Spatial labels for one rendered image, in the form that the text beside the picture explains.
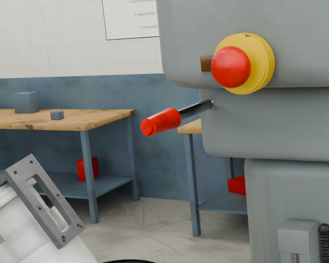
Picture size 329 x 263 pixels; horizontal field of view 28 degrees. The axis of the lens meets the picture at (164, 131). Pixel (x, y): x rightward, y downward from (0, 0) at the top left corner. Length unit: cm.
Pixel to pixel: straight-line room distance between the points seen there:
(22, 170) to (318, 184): 37
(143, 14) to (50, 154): 190
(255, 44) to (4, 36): 657
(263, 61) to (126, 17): 551
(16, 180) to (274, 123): 32
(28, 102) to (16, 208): 599
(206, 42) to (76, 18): 582
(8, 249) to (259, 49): 30
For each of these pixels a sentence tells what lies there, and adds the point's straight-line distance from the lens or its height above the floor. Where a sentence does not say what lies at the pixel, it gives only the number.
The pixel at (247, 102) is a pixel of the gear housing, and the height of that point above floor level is 170.
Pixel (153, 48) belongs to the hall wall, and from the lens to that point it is 600.
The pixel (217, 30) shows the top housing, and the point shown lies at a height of 179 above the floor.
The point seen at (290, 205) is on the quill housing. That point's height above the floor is 157.
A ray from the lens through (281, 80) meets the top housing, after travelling 66.
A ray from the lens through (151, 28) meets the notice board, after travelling 599.
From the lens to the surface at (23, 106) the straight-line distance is 666.
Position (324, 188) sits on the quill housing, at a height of 159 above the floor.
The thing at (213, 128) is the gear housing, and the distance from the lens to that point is 81.
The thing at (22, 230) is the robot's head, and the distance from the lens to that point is 62.
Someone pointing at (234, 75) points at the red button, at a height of 175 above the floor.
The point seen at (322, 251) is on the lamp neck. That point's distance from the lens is 71.
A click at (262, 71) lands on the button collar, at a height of 175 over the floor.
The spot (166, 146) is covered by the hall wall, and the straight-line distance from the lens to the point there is 609.
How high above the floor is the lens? 183
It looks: 11 degrees down
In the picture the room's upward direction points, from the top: 6 degrees counter-clockwise
